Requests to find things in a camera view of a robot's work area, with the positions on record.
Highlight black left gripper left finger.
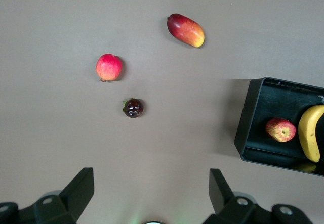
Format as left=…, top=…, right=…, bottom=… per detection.
left=0, top=167, right=95, bottom=224

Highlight red apple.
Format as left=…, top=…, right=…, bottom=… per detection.
left=95, top=53, right=123, bottom=82
left=265, top=117, right=297, bottom=143

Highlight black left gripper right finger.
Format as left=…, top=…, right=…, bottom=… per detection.
left=202, top=168, right=314, bottom=224

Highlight black plastic box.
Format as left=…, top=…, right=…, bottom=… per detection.
left=234, top=76, right=324, bottom=177

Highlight red yellow mango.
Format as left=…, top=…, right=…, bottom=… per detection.
left=167, top=13, right=205, bottom=49

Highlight dark purple plum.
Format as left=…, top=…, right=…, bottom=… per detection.
left=123, top=97, right=144, bottom=119

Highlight yellow banana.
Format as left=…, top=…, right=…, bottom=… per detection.
left=298, top=104, right=324, bottom=163

